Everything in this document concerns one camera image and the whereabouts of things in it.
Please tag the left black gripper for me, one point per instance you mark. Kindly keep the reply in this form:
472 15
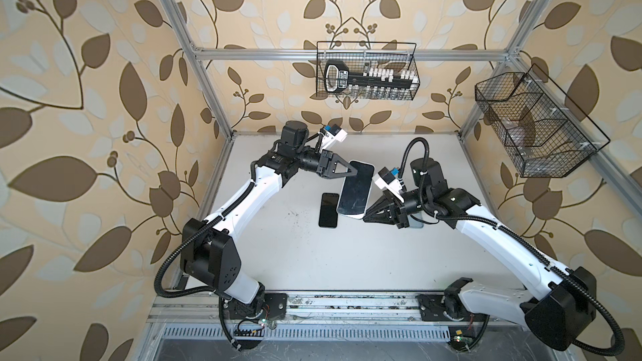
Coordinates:
323 167

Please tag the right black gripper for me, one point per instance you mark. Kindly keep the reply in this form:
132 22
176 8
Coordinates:
379 218

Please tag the black smartphone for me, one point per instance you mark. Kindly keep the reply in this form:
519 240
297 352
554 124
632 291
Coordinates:
328 215
354 197

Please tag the light blue phone case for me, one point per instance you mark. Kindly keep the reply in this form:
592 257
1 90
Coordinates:
414 222

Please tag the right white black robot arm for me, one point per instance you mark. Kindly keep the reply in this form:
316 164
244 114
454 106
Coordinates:
557 304

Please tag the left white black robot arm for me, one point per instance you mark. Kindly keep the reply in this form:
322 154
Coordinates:
208 250

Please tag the black tool with white bits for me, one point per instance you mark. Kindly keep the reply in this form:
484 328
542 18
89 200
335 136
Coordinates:
338 77

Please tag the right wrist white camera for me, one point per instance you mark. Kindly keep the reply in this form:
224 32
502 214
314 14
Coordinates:
388 180

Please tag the wrist white camera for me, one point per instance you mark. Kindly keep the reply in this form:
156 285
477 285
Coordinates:
332 135
388 180

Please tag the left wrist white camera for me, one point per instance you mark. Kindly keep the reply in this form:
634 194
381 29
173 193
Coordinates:
332 135

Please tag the back wall wire basket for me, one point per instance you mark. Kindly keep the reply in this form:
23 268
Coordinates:
356 54

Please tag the wall wire basket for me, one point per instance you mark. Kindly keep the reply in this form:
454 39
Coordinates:
545 132
356 54

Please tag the right wall wire basket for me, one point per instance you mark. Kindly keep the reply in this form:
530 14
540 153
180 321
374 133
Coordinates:
545 132

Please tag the aluminium frame bars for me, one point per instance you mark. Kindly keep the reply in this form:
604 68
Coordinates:
196 55

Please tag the aluminium front rail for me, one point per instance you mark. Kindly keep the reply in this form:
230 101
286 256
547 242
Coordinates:
412 317

